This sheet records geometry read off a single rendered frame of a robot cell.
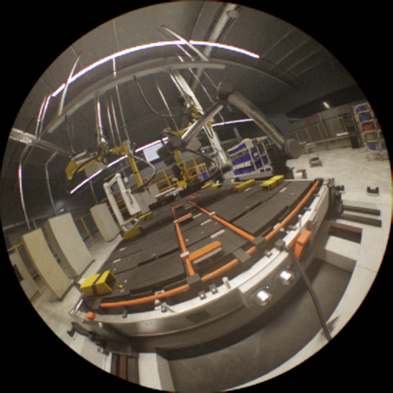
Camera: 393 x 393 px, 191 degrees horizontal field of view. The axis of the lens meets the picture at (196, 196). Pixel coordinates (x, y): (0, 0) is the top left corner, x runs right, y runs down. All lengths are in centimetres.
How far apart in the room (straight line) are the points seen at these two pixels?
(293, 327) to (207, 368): 26
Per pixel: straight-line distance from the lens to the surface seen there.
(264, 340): 44
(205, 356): 47
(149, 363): 48
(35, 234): 448
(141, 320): 33
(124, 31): 924
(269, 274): 27
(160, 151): 111
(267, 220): 39
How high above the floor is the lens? 121
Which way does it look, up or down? 9 degrees down
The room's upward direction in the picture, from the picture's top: 23 degrees counter-clockwise
